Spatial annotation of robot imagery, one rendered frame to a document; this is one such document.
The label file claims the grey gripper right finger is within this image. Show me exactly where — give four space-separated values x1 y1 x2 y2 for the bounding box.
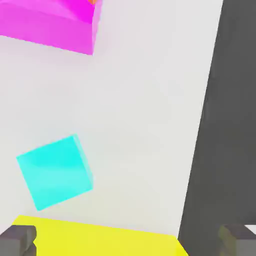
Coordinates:
218 223 256 256

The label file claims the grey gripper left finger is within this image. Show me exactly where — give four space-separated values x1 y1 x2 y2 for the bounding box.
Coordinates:
0 224 37 256

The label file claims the small cyan cube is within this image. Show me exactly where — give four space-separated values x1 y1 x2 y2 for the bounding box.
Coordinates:
15 133 94 212

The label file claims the large yellow box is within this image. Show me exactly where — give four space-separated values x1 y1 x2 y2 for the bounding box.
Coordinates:
11 214 189 256

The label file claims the large magenta box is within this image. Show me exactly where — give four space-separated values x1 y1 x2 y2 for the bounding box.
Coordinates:
0 0 103 56

